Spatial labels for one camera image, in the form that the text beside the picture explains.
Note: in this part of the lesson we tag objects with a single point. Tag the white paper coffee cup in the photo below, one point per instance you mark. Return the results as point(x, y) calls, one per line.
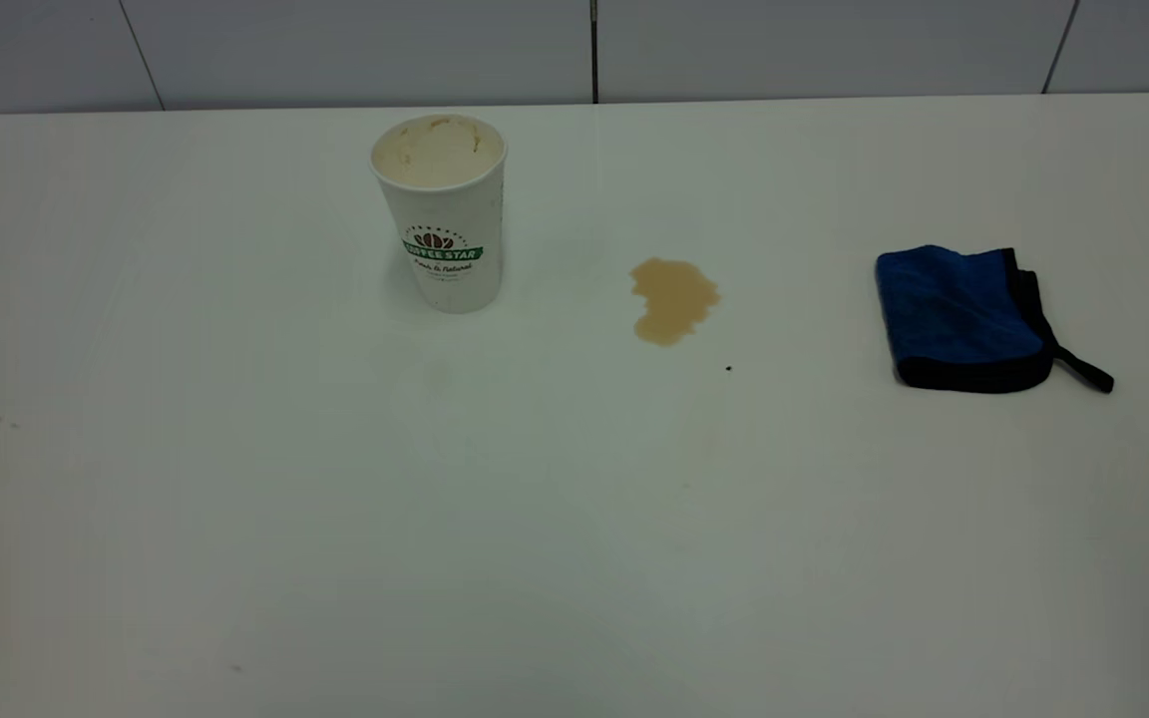
point(447, 219)

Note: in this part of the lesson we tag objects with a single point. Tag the brown coffee spill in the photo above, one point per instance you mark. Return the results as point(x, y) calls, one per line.
point(672, 299)

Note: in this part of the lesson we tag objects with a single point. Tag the blue cloth with black trim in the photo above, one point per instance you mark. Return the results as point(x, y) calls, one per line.
point(963, 314)

